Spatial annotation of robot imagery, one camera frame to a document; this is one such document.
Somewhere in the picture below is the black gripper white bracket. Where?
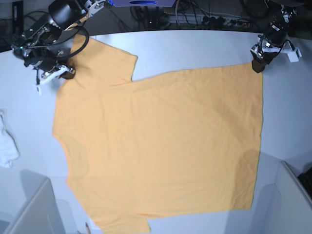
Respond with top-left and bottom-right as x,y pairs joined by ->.
251,35 -> 290,73

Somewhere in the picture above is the black gripper with bracket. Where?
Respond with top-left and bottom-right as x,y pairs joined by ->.
11,20 -> 76,84

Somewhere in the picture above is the orange T-shirt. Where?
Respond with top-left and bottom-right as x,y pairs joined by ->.
53,39 -> 263,234

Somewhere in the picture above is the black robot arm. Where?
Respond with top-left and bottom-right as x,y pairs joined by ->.
251,5 -> 302,73

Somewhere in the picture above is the black orange robot arm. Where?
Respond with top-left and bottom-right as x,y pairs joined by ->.
11,0 -> 111,87

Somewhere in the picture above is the blue grey device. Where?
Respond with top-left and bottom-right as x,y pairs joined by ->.
112,0 -> 176,7

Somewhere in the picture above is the white crumpled cloth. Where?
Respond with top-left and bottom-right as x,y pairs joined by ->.
0,110 -> 20,168

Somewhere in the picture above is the grey bin left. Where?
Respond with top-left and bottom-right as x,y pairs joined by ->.
0,170 -> 66,234

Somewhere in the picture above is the grey bin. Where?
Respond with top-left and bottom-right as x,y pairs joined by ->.
251,156 -> 312,234
0,170 -> 66,234

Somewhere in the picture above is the grey bin right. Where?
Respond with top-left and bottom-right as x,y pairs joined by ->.
251,156 -> 312,234

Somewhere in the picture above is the pencil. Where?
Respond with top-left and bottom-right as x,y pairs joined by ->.
85,223 -> 91,234

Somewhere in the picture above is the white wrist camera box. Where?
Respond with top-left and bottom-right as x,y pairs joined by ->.
284,47 -> 302,63
36,85 -> 41,96

